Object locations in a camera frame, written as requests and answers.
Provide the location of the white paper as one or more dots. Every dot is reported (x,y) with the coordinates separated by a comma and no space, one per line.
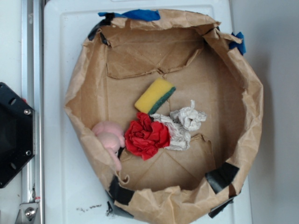
(180,123)

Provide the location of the red crumpled paper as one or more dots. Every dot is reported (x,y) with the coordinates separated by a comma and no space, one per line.
(145,137)

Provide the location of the yellow green sponge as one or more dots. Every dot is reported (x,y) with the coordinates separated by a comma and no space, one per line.
(152,99)

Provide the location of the pink plush toy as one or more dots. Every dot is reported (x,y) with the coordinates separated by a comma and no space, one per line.
(111,135)

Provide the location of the brown paper bag bin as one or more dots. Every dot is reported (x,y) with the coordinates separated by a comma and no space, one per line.
(119,60)

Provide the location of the black tape bottom left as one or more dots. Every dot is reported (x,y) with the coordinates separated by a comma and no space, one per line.
(119,194)

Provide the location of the black tape bottom right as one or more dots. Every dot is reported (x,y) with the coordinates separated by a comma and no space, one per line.
(221,177)

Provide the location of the blue tape top strip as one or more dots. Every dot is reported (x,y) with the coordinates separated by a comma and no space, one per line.
(138,14)

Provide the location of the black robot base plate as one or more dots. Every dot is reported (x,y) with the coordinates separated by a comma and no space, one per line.
(16,134)

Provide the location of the aluminium frame rail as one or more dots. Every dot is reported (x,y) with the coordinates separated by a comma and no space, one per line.
(32,175)

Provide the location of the metal corner bracket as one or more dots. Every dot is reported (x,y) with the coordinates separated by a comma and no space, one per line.
(29,213)

